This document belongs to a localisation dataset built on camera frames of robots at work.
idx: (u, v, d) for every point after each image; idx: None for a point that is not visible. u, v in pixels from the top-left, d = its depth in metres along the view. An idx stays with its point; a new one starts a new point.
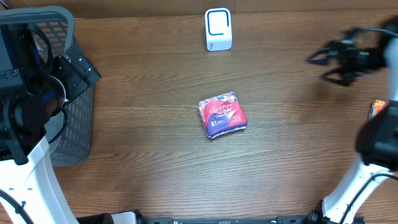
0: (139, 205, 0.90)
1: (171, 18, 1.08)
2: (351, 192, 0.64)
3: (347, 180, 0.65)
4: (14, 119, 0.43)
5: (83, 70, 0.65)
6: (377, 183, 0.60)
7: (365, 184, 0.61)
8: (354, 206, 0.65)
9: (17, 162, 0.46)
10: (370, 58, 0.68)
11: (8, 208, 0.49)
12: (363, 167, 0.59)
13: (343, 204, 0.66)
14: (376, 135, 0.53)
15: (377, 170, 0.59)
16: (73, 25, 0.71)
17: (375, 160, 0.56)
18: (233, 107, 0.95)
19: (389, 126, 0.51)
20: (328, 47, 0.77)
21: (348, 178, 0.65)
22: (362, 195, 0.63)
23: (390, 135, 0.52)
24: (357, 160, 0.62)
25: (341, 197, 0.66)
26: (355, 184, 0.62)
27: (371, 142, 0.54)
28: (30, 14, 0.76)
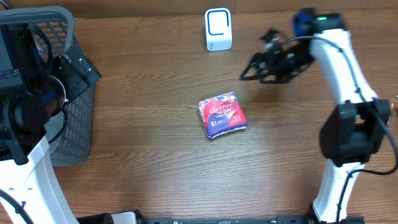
0: (139, 205, 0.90)
1: (171, 18, 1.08)
2: (335, 193, 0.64)
3: (328, 183, 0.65)
4: (14, 119, 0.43)
5: (83, 70, 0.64)
6: (355, 178, 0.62)
7: (346, 183, 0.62)
8: (342, 203, 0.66)
9: (17, 162, 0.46)
10: (298, 56, 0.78)
11: (8, 208, 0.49)
12: (338, 168, 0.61)
13: (333, 204, 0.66)
14: (339, 140, 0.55)
15: (351, 167, 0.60)
16: (73, 23, 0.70)
17: (346, 159, 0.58)
18: (233, 107, 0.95)
19: (347, 128, 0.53)
20: (256, 60, 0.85)
21: (327, 180, 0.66)
22: (347, 192, 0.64)
23: (349, 135, 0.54)
24: (329, 164, 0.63)
25: (328, 200, 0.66)
26: (336, 186, 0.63)
27: (336, 147, 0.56)
28: (31, 14, 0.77)
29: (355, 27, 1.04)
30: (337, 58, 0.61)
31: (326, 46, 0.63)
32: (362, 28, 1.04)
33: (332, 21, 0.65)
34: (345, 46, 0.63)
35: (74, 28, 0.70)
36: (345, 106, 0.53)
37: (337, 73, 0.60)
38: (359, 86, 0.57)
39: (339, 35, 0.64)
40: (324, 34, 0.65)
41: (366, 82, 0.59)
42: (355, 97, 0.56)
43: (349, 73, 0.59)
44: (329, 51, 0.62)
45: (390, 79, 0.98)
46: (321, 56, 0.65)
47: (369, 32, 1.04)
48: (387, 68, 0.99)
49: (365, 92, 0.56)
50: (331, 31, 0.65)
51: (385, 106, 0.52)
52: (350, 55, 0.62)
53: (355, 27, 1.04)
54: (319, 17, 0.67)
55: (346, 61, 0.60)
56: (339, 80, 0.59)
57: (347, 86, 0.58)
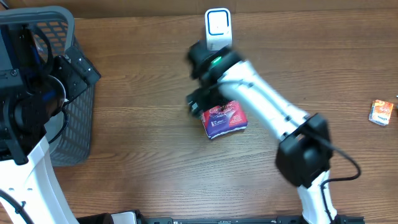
0: (139, 205, 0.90)
1: (171, 18, 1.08)
2: (318, 205, 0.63)
3: (307, 200, 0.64)
4: (14, 119, 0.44)
5: (83, 70, 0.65)
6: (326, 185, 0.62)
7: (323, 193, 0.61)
8: (329, 207, 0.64)
9: (17, 162, 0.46)
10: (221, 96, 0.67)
11: (8, 208, 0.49)
12: (310, 188, 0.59)
13: (322, 213, 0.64)
14: (296, 169, 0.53)
15: (320, 178, 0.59)
16: (73, 24, 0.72)
17: (311, 178, 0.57)
18: (233, 106, 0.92)
19: (298, 158, 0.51)
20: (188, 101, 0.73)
21: (305, 198, 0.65)
22: (326, 197, 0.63)
23: (303, 162, 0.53)
24: (301, 188, 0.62)
25: (316, 212, 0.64)
26: (316, 200, 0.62)
27: (298, 175, 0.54)
28: (30, 14, 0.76)
29: (355, 27, 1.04)
30: (251, 95, 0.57)
31: (235, 86, 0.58)
32: (362, 28, 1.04)
33: (227, 58, 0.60)
34: (253, 79, 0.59)
35: (73, 28, 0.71)
36: (286, 142, 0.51)
37: (262, 111, 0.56)
38: (286, 114, 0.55)
39: (241, 68, 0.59)
40: (228, 76, 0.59)
41: (288, 105, 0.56)
42: (288, 126, 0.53)
43: (269, 106, 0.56)
44: (242, 91, 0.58)
45: (390, 79, 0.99)
46: (235, 97, 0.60)
47: (370, 33, 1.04)
48: (387, 68, 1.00)
49: (295, 116, 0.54)
50: (231, 68, 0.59)
51: (318, 121, 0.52)
52: (260, 85, 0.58)
53: (355, 27, 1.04)
54: (212, 60, 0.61)
55: (261, 95, 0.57)
56: (266, 116, 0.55)
57: (275, 119, 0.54)
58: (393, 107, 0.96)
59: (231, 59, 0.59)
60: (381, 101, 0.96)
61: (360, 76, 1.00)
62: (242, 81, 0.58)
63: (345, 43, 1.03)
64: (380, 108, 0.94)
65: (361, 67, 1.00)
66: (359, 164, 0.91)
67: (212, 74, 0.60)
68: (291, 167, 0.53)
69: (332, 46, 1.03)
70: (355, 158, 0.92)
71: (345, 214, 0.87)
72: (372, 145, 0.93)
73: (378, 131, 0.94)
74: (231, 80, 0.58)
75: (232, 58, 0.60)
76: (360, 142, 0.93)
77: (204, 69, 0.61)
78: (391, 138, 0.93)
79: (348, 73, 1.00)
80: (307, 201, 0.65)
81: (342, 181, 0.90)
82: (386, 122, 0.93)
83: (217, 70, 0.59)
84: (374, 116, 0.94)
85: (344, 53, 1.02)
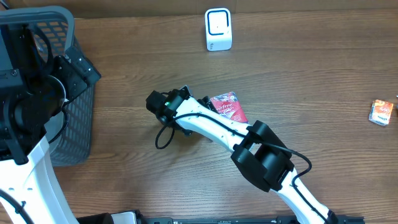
0: (139, 205, 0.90)
1: (171, 18, 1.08)
2: (301, 204, 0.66)
3: (291, 204, 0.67)
4: (14, 119, 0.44)
5: (83, 70, 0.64)
6: (299, 182, 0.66)
7: (298, 191, 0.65)
8: (314, 204, 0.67)
9: (17, 162, 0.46)
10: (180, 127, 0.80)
11: (8, 208, 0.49)
12: (282, 190, 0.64)
13: (310, 212, 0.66)
14: (257, 175, 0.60)
15: (290, 178, 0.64)
16: (73, 24, 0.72)
17: (277, 182, 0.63)
18: (233, 107, 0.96)
19: (253, 164, 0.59)
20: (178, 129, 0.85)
21: (289, 204, 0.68)
22: (306, 195, 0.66)
23: (259, 166, 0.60)
24: (278, 194, 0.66)
25: (303, 213, 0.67)
26: (296, 200, 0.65)
27: (261, 180, 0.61)
28: (30, 14, 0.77)
29: (355, 27, 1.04)
30: (201, 121, 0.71)
31: (187, 119, 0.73)
32: (362, 28, 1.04)
33: (176, 99, 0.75)
34: (200, 108, 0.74)
35: (73, 28, 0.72)
36: (237, 153, 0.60)
37: (213, 132, 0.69)
38: (232, 129, 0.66)
39: (188, 104, 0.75)
40: (179, 112, 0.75)
41: (232, 121, 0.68)
42: (236, 139, 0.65)
43: (217, 126, 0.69)
44: (193, 122, 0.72)
45: (390, 79, 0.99)
46: (194, 127, 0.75)
47: (370, 33, 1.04)
48: (387, 68, 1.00)
49: (239, 129, 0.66)
50: (179, 106, 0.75)
51: (259, 127, 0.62)
52: (206, 112, 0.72)
53: (355, 27, 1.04)
54: (166, 103, 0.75)
55: (209, 120, 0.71)
56: (217, 135, 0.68)
57: (224, 135, 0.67)
58: (393, 107, 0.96)
59: (180, 100, 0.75)
60: (381, 101, 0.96)
61: (360, 77, 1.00)
62: (191, 112, 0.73)
63: (345, 43, 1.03)
64: (380, 108, 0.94)
65: (361, 67, 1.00)
66: (359, 164, 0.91)
67: (168, 114, 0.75)
68: (252, 175, 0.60)
69: (332, 46, 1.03)
70: (355, 158, 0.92)
71: (344, 214, 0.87)
72: (372, 145, 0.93)
73: (378, 131, 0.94)
74: (181, 115, 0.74)
75: (180, 98, 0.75)
76: (360, 142, 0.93)
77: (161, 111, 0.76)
78: (391, 138, 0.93)
79: (348, 73, 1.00)
80: (291, 206, 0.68)
81: (342, 181, 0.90)
82: (386, 122, 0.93)
83: (170, 111, 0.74)
84: (374, 116, 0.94)
85: (344, 53, 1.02)
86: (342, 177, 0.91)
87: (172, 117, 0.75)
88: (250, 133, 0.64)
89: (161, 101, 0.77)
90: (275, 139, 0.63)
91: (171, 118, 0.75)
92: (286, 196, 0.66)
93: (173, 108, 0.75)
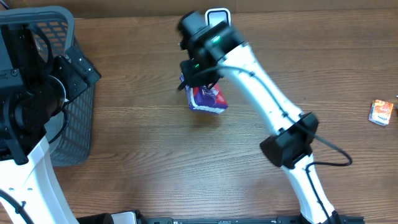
0: (139, 205, 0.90)
1: (171, 18, 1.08)
2: (309, 193, 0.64)
3: (298, 188, 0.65)
4: (14, 119, 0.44)
5: (83, 70, 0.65)
6: (312, 169, 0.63)
7: (310, 178, 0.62)
8: (321, 197, 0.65)
9: (17, 162, 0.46)
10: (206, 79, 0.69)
11: (8, 208, 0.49)
12: (294, 171, 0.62)
13: (314, 205, 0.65)
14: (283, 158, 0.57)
15: (304, 162, 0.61)
16: (73, 23, 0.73)
17: (291, 163, 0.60)
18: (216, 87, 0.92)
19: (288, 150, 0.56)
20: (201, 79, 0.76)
21: (296, 189, 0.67)
22: (315, 184, 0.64)
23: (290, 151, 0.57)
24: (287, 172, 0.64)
25: (308, 204, 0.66)
26: (305, 185, 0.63)
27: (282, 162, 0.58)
28: (31, 14, 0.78)
29: (355, 27, 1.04)
30: (252, 84, 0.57)
31: (236, 73, 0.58)
32: (362, 28, 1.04)
33: (227, 35, 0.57)
34: (255, 65, 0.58)
35: (73, 27, 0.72)
36: (280, 137, 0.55)
37: (260, 102, 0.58)
38: (284, 109, 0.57)
39: (243, 52, 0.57)
40: (229, 59, 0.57)
41: (285, 99, 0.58)
42: (285, 122, 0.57)
43: (269, 98, 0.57)
44: (241, 78, 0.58)
45: (390, 79, 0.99)
46: (234, 81, 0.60)
47: (370, 32, 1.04)
48: (387, 68, 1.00)
49: (290, 112, 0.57)
50: (232, 52, 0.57)
51: (311, 119, 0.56)
52: (262, 75, 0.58)
53: (355, 27, 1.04)
54: (211, 38, 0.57)
55: (262, 86, 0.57)
56: (263, 109, 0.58)
57: (273, 112, 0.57)
58: (393, 107, 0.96)
59: (230, 38, 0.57)
60: (381, 101, 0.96)
61: (360, 77, 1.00)
62: (244, 68, 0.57)
63: (345, 43, 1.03)
64: (380, 108, 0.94)
65: (360, 67, 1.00)
66: (359, 164, 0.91)
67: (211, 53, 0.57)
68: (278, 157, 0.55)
69: (332, 46, 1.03)
70: (356, 158, 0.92)
71: (345, 214, 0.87)
72: (372, 145, 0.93)
73: (378, 131, 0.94)
74: (232, 66, 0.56)
75: (232, 36, 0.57)
76: (360, 142, 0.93)
77: (202, 44, 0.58)
78: (391, 138, 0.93)
79: (348, 73, 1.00)
80: (299, 192, 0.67)
81: (342, 181, 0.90)
82: (386, 122, 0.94)
83: (215, 49, 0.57)
84: (374, 116, 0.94)
85: (344, 53, 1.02)
86: (342, 177, 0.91)
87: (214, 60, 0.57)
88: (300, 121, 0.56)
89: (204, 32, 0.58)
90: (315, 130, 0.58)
91: (214, 58, 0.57)
92: (297, 180, 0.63)
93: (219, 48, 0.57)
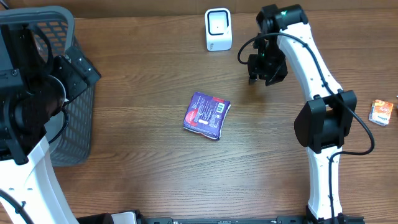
0: (139, 205, 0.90)
1: (171, 18, 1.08)
2: (323, 185, 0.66)
3: (314, 176, 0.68)
4: (14, 119, 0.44)
5: (83, 70, 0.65)
6: (336, 162, 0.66)
7: (329, 168, 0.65)
8: (333, 193, 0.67)
9: (17, 162, 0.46)
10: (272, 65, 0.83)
11: (8, 208, 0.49)
12: (319, 155, 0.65)
13: (325, 198, 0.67)
14: (312, 130, 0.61)
15: (330, 151, 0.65)
16: (73, 24, 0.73)
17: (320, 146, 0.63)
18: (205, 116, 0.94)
19: (319, 119, 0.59)
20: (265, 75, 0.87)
21: (313, 177, 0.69)
22: (333, 178, 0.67)
23: (321, 126, 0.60)
24: (309, 154, 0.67)
25: (319, 195, 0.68)
26: (322, 174, 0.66)
27: (311, 136, 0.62)
28: (30, 14, 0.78)
29: (354, 27, 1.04)
30: (302, 54, 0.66)
31: (291, 42, 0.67)
32: (362, 28, 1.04)
33: (294, 14, 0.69)
34: (308, 41, 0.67)
35: (73, 27, 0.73)
36: (313, 102, 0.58)
37: (305, 70, 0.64)
38: (324, 80, 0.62)
39: (302, 28, 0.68)
40: (288, 30, 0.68)
41: (329, 74, 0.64)
42: (321, 91, 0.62)
43: (314, 68, 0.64)
44: (295, 48, 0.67)
45: (390, 79, 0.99)
46: (287, 52, 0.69)
47: (370, 32, 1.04)
48: (387, 68, 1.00)
49: (330, 84, 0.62)
50: (293, 25, 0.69)
51: (349, 95, 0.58)
52: (313, 49, 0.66)
53: (355, 27, 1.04)
54: (281, 12, 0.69)
55: (311, 58, 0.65)
56: (306, 76, 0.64)
57: (313, 81, 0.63)
58: (393, 107, 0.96)
59: (297, 15, 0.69)
60: (381, 101, 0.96)
61: (360, 77, 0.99)
62: (299, 39, 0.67)
63: (345, 43, 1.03)
64: (379, 108, 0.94)
65: (360, 66, 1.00)
66: (359, 164, 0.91)
67: (276, 22, 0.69)
68: (310, 126, 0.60)
69: (332, 46, 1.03)
70: (355, 158, 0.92)
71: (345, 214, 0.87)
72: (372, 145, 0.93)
73: (377, 131, 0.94)
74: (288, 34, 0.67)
75: (298, 15, 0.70)
76: (360, 142, 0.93)
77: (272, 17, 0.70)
78: (391, 138, 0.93)
79: (348, 73, 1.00)
80: (314, 181, 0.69)
81: (342, 181, 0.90)
82: (386, 122, 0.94)
83: (282, 21, 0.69)
84: (374, 116, 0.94)
85: (344, 53, 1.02)
86: (342, 177, 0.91)
87: (279, 27, 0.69)
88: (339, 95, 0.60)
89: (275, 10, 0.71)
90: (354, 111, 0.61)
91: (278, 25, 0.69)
92: (317, 167, 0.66)
93: (285, 18, 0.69)
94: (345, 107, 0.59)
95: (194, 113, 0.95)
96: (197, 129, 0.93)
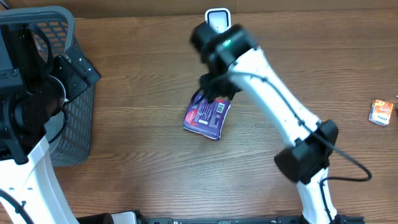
0: (139, 205, 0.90)
1: (171, 18, 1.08)
2: (318, 203, 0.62)
3: (308, 199, 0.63)
4: (14, 119, 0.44)
5: (83, 70, 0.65)
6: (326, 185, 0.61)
7: (322, 191, 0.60)
8: (328, 206, 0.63)
9: (17, 162, 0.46)
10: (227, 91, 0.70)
11: (8, 208, 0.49)
12: (310, 185, 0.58)
13: (322, 212, 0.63)
14: (301, 172, 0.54)
15: (319, 177, 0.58)
16: (73, 25, 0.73)
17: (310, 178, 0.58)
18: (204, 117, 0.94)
19: (306, 162, 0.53)
20: None
21: (304, 197, 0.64)
22: (326, 195, 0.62)
23: (308, 165, 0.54)
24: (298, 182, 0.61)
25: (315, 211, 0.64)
26: (316, 198, 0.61)
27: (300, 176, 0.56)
28: (31, 14, 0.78)
29: (354, 27, 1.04)
30: (266, 91, 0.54)
31: (247, 79, 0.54)
32: (362, 28, 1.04)
33: (238, 39, 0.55)
34: (267, 71, 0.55)
35: (73, 28, 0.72)
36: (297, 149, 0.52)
37: (273, 110, 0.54)
38: (300, 117, 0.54)
39: (255, 56, 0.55)
40: (239, 63, 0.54)
41: (301, 106, 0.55)
42: (300, 131, 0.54)
43: (284, 106, 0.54)
44: (254, 85, 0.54)
45: (390, 79, 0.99)
46: (245, 89, 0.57)
47: (370, 32, 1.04)
48: (387, 68, 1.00)
49: (306, 121, 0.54)
50: (243, 55, 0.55)
51: (329, 127, 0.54)
52: (275, 81, 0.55)
53: (355, 27, 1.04)
54: (222, 42, 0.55)
55: (277, 94, 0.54)
56: (278, 118, 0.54)
57: (288, 121, 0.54)
58: (393, 107, 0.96)
59: (242, 40, 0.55)
60: (381, 101, 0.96)
61: (360, 77, 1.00)
62: (256, 73, 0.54)
63: (345, 43, 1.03)
64: (380, 108, 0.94)
65: (360, 66, 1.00)
66: (359, 165, 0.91)
67: (219, 56, 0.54)
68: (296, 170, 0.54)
69: (333, 46, 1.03)
70: (355, 158, 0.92)
71: (345, 214, 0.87)
72: (372, 145, 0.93)
73: (378, 131, 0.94)
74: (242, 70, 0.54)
75: (242, 40, 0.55)
76: (360, 142, 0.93)
77: (211, 50, 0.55)
78: (391, 138, 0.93)
79: (348, 73, 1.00)
80: (306, 200, 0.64)
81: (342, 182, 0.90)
82: (386, 122, 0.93)
83: (226, 54, 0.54)
84: (374, 116, 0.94)
85: (344, 53, 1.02)
86: (342, 177, 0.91)
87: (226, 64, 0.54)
88: (318, 130, 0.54)
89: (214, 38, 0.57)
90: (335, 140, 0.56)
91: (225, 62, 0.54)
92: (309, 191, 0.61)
93: (231, 50, 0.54)
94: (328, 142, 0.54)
95: (194, 113, 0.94)
96: (197, 129, 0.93)
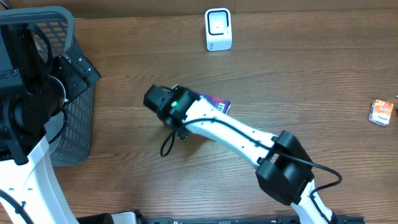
0: (139, 205, 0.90)
1: (171, 18, 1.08)
2: (313, 212, 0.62)
3: (302, 213, 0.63)
4: (14, 119, 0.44)
5: (83, 70, 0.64)
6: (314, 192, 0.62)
7: (314, 201, 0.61)
8: (322, 210, 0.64)
9: (17, 162, 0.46)
10: None
11: (8, 209, 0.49)
12: (300, 201, 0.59)
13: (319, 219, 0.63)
14: (282, 190, 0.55)
15: (308, 189, 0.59)
16: (73, 22, 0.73)
17: (298, 193, 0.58)
18: None
19: (280, 180, 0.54)
20: None
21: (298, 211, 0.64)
22: (318, 201, 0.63)
23: (285, 181, 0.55)
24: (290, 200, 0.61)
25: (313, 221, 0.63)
26: (310, 210, 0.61)
27: (285, 194, 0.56)
28: (30, 14, 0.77)
29: (354, 27, 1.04)
30: (217, 128, 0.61)
31: (199, 124, 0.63)
32: (362, 28, 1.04)
33: (184, 99, 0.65)
34: (214, 112, 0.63)
35: (73, 26, 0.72)
36: (262, 169, 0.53)
37: (230, 141, 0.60)
38: (255, 139, 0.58)
39: (200, 106, 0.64)
40: (189, 116, 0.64)
41: (254, 129, 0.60)
42: (260, 151, 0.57)
43: (237, 134, 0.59)
44: (206, 127, 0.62)
45: (390, 79, 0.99)
46: (203, 132, 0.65)
47: (370, 32, 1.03)
48: (387, 68, 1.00)
49: (263, 139, 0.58)
50: (190, 109, 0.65)
51: (285, 139, 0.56)
52: (223, 117, 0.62)
53: (355, 27, 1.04)
54: (171, 104, 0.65)
55: (227, 128, 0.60)
56: (236, 146, 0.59)
57: (245, 147, 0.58)
58: (393, 107, 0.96)
59: (187, 98, 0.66)
60: (381, 101, 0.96)
61: (360, 76, 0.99)
62: (204, 117, 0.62)
63: (345, 43, 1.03)
64: (380, 108, 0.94)
65: (360, 66, 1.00)
66: (359, 164, 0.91)
67: (175, 117, 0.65)
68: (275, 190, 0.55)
69: (333, 46, 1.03)
70: (355, 158, 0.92)
71: (345, 215, 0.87)
72: (372, 145, 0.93)
73: (378, 131, 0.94)
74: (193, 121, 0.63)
75: (188, 97, 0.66)
76: (360, 142, 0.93)
77: (166, 114, 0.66)
78: (391, 138, 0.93)
79: (348, 73, 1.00)
80: (301, 213, 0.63)
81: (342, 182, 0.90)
82: (386, 122, 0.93)
83: (179, 114, 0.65)
84: (374, 116, 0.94)
85: (344, 53, 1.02)
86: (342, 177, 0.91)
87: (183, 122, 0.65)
88: (275, 145, 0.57)
89: (163, 100, 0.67)
90: (300, 149, 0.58)
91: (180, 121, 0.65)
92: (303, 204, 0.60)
93: (182, 109, 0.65)
94: (289, 154, 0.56)
95: None
96: None
